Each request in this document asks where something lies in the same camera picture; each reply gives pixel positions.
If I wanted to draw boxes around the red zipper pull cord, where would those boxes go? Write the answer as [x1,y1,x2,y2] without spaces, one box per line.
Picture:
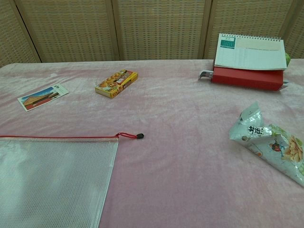
[115,132,145,141]

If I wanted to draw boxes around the clear mesh zipper pouch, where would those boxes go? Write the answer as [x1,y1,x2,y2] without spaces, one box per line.
[0,134,119,228]

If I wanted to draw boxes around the white crumpled snack bag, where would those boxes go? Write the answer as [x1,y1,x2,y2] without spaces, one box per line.
[228,101,304,187]

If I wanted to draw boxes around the pink plush tablecloth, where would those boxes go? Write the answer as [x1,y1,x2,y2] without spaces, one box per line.
[0,58,304,228]

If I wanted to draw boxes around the yellow snack box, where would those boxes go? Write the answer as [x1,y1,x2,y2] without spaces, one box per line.
[95,69,139,99]

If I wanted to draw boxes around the grey metal hooked piece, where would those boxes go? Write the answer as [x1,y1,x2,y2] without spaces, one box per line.
[198,70,214,81]

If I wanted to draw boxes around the woven bamboo screen panel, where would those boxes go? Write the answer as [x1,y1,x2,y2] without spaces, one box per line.
[280,0,304,60]
[14,0,119,64]
[111,0,212,61]
[203,0,299,60]
[0,0,41,68]

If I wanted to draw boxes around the palace photo postcard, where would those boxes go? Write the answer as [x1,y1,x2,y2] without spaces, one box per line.
[17,84,70,112]

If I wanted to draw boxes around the spiral desk calendar red base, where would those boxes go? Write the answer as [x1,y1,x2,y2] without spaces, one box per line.
[210,33,288,91]

